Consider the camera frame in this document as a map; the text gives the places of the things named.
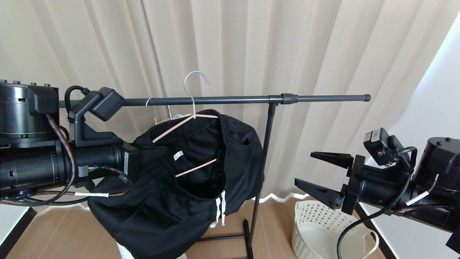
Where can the white printed T-shirt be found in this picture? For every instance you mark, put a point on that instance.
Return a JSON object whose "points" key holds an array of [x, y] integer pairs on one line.
{"points": [[124, 251]]}

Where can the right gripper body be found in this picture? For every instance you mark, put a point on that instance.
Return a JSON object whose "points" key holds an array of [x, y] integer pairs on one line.
{"points": [[373, 187]]}

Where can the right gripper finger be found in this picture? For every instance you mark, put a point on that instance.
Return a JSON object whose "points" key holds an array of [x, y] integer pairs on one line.
{"points": [[320, 190], [334, 158]]}

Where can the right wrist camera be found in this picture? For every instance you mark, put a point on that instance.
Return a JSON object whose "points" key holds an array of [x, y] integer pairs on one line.
{"points": [[381, 144]]}

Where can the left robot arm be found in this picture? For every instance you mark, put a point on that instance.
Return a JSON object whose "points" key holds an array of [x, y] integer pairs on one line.
{"points": [[28, 165]]}

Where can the pink clothes hanger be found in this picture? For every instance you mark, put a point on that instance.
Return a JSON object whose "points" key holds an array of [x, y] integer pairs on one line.
{"points": [[194, 108], [148, 108]]}

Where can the black garment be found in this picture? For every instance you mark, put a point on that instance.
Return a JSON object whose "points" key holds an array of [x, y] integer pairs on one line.
{"points": [[161, 216]]}

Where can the black clothes rack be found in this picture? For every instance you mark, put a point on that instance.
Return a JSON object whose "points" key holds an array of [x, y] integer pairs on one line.
{"points": [[323, 98]]}

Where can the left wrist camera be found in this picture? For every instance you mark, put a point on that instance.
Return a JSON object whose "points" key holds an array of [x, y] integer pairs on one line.
{"points": [[104, 102]]}

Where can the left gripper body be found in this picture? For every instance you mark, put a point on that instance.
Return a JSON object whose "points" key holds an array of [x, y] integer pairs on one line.
{"points": [[107, 162]]}

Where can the white laundry basket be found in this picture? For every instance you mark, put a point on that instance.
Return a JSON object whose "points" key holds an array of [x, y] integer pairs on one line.
{"points": [[323, 237]]}

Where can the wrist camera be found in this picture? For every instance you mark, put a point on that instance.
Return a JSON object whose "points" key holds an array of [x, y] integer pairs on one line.
{"points": [[104, 102], [381, 144]]}

